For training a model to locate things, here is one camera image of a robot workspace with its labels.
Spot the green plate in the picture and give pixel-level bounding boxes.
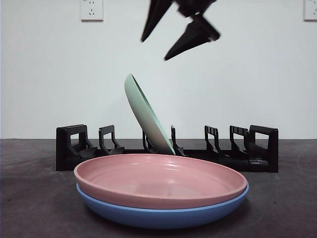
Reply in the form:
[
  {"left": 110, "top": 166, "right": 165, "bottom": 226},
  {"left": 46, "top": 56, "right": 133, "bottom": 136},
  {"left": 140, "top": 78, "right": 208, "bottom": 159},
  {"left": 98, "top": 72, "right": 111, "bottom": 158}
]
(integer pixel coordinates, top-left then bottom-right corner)
[{"left": 124, "top": 73, "right": 176, "bottom": 156}]

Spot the pink plate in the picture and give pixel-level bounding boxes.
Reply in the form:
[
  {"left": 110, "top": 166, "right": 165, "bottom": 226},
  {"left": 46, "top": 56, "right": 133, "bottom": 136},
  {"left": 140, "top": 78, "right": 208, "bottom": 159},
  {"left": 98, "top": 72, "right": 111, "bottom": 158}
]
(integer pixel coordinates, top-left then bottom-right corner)
[{"left": 73, "top": 153, "right": 249, "bottom": 210}]

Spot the blue plate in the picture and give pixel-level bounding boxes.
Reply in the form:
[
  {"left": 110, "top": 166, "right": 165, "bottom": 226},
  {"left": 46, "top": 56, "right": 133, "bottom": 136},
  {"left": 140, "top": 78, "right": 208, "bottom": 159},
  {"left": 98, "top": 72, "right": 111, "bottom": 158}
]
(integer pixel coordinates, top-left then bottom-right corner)
[{"left": 76, "top": 182, "right": 250, "bottom": 229}]

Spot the black dish rack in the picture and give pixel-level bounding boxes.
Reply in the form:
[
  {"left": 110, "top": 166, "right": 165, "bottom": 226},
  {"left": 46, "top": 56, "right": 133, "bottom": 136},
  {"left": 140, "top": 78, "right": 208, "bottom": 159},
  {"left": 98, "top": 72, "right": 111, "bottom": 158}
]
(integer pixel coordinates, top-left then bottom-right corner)
[{"left": 55, "top": 124, "right": 279, "bottom": 173}]

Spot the white wall socket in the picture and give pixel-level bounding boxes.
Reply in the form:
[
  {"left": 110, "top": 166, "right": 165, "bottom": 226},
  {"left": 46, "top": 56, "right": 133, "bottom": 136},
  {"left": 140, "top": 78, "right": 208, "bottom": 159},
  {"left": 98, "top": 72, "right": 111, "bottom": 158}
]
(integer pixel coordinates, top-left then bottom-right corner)
[
  {"left": 80, "top": 0, "right": 104, "bottom": 22},
  {"left": 303, "top": 0, "right": 317, "bottom": 22}
]

